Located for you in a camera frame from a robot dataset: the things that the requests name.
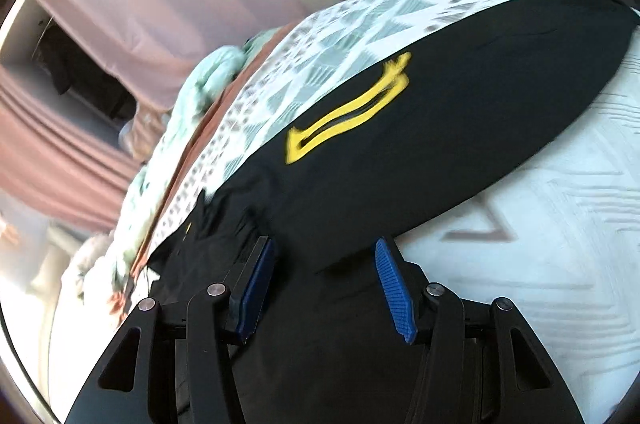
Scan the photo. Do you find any pink curtain left panel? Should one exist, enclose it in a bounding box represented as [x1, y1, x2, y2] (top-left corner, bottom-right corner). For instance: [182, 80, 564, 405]
[1, 66, 139, 231]

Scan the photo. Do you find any mint green duvet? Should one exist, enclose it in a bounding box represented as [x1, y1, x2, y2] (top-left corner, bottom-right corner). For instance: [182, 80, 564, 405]
[62, 25, 291, 305]

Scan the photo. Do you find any rust orange blanket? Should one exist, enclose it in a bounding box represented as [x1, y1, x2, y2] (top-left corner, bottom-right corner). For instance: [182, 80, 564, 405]
[107, 22, 297, 322]

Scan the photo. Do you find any black garment with yellow print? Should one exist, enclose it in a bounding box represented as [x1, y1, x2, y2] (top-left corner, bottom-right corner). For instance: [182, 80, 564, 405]
[150, 0, 639, 423]

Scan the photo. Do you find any white patterned bedspread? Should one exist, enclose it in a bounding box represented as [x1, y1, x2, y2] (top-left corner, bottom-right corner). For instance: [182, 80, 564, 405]
[49, 0, 639, 423]

